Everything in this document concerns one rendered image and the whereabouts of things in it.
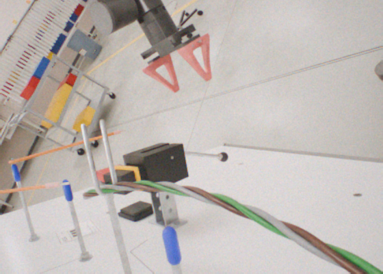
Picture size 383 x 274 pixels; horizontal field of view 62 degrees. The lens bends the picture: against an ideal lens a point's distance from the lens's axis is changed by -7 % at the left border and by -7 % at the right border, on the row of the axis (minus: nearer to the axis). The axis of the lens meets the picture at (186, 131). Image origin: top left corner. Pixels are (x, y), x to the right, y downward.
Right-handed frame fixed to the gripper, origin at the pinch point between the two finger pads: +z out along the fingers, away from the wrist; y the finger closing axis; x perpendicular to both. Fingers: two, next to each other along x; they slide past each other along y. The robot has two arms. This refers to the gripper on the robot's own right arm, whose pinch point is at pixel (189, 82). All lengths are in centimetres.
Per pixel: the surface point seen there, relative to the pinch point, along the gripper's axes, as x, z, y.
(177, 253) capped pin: -34.6, 1.1, 33.2
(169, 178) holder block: -23.8, 4.2, 17.3
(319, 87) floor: 119, 53, -47
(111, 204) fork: -32.9, -0.2, 23.7
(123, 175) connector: -28.2, 0.4, 17.7
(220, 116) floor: 115, 55, -126
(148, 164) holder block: -25.3, 1.2, 17.8
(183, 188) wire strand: -31.6, -1.1, 32.5
